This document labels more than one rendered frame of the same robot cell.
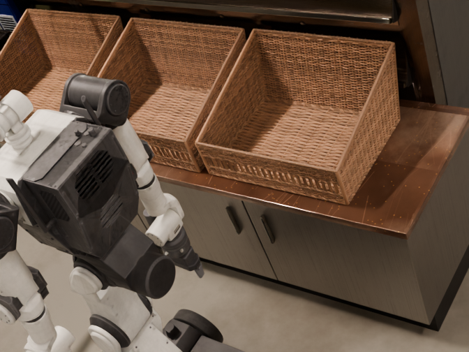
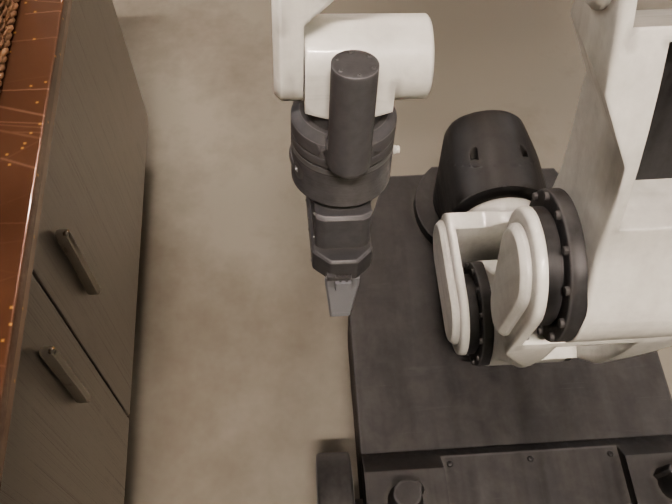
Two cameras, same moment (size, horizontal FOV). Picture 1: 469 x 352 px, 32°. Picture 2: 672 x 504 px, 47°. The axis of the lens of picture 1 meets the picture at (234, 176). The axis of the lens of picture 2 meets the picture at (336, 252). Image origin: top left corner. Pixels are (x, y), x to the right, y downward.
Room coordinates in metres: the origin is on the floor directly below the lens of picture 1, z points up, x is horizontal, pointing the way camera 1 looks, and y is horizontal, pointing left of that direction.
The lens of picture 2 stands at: (2.17, 0.50, 1.22)
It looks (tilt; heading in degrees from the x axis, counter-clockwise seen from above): 58 degrees down; 217
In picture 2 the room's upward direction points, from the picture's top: straight up
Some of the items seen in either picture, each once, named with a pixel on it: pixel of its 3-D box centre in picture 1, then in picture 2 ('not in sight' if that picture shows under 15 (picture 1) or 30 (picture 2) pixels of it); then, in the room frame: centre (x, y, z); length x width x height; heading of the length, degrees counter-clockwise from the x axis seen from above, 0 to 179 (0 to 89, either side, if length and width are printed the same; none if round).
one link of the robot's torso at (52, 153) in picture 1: (65, 185); not in sight; (1.60, 0.38, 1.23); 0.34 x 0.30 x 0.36; 131
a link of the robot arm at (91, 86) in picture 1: (100, 102); not in sight; (1.76, 0.23, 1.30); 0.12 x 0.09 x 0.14; 41
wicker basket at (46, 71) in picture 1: (51, 72); not in sight; (3.02, 0.51, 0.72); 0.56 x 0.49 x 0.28; 43
